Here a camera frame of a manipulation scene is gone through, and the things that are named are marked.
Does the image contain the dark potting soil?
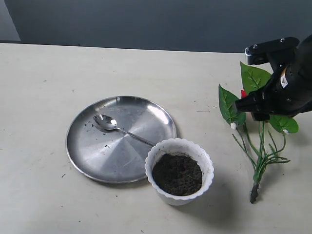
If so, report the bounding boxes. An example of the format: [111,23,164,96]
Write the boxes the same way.
[152,154,202,196]

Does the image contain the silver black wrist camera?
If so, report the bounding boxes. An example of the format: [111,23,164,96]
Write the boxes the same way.
[245,37,299,65]

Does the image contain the stainless steel spork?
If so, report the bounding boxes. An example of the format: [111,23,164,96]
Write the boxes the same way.
[93,114,156,147]

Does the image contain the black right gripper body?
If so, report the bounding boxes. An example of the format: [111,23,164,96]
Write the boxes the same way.
[254,64,312,115]

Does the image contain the round stainless steel plate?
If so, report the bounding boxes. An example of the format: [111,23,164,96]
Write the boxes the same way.
[66,96,177,184]

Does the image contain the white scalloped plastic pot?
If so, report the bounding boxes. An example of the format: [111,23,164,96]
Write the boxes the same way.
[145,138,214,206]

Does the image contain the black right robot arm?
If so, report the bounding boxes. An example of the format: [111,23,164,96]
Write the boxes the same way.
[245,36,312,121]

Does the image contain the artificial red anthurium plant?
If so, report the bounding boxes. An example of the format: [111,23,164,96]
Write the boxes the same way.
[218,61,299,204]

